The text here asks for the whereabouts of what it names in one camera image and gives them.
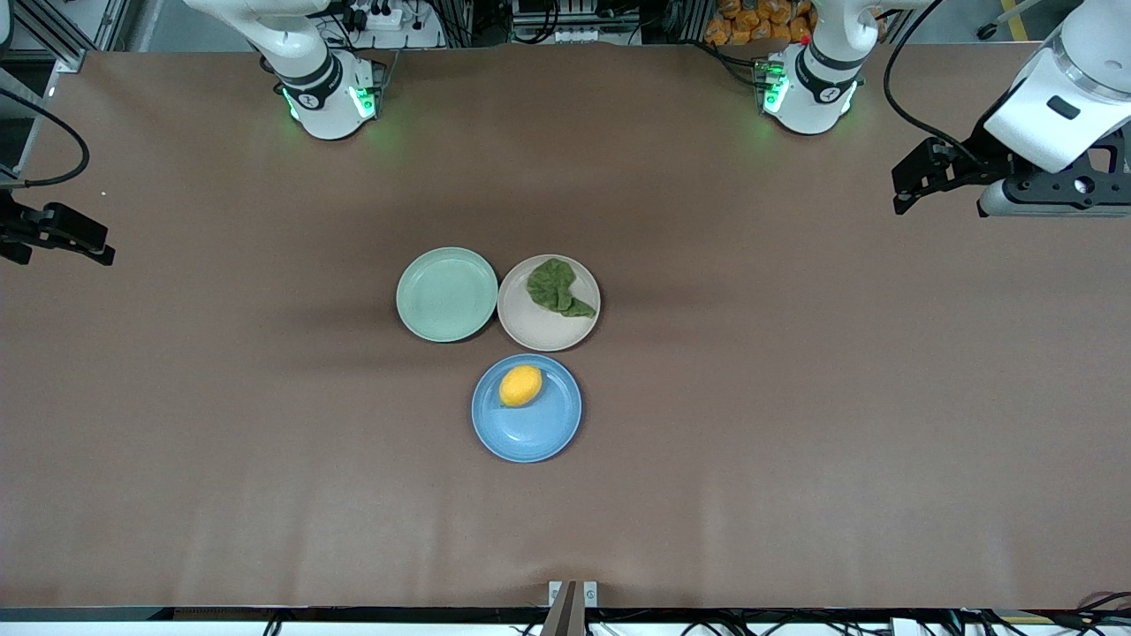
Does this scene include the green lettuce leaf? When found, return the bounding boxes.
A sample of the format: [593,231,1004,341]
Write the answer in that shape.
[527,257,597,320]

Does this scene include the white power strip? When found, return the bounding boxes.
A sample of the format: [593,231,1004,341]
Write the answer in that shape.
[340,3,404,33]

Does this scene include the bag of oranges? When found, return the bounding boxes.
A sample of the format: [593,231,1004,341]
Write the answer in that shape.
[704,0,814,47]

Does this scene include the black equipment rack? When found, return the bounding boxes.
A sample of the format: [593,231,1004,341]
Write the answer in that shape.
[511,0,641,47]

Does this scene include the aluminium frame profile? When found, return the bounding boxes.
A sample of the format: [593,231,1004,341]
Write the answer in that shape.
[0,0,133,73]

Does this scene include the beige plate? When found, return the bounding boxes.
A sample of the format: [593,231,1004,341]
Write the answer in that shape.
[497,254,603,352]

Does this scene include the brown table cover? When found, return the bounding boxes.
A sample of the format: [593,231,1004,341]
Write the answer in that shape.
[0,42,1131,612]

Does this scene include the blue plate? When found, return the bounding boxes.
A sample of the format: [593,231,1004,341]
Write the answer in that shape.
[471,353,584,464]

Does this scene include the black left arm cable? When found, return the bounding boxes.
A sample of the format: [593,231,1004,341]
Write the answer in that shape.
[884,0,986,167]

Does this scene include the green plate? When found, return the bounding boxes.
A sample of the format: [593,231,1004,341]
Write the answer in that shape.
[395,246,500,344]

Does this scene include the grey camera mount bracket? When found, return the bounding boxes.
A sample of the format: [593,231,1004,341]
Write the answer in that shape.
[548,580,599,636]

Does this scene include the yellow lemon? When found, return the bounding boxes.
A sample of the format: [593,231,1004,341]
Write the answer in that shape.
[498,364,544,409]

